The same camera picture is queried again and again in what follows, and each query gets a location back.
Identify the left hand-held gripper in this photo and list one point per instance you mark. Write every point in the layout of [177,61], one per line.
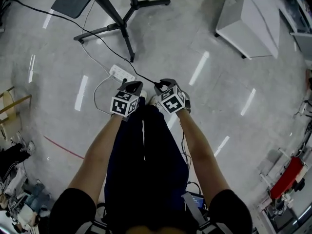
[120,106]

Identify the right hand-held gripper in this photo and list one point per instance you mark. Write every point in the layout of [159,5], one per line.
[171,103]

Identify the person's left forearm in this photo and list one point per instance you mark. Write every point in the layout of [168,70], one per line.
[102,140]

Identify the person's right forearm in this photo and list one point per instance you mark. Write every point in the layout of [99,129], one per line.
[195,140]

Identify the white power strip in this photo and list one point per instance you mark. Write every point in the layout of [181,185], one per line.
[119,72]

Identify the person's left white shoe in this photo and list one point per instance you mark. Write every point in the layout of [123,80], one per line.
[143,94]

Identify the person's white shoe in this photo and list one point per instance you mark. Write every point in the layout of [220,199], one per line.
[154,99]
[143,94]

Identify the person's right white shoe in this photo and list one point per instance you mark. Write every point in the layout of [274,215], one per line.
[154,99]

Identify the person's legs in dark trousers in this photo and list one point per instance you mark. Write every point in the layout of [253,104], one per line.
[126,155]

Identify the black wheeled TV stand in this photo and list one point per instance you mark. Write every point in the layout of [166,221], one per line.
[122,21]

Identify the white rolling cabinet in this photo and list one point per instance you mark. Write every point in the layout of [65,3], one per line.
[248,21]

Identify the black TV stand shelf tray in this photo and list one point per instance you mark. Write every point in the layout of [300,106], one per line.
[70,1]

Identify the small black screen device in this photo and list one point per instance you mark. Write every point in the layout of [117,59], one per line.
[196,201]

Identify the wooden stool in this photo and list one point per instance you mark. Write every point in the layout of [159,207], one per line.
[9,101]

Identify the person's black top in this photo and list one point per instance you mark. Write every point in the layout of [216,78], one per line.
[73,211]

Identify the red fabric cover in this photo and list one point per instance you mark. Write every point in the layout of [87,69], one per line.
[287,177]

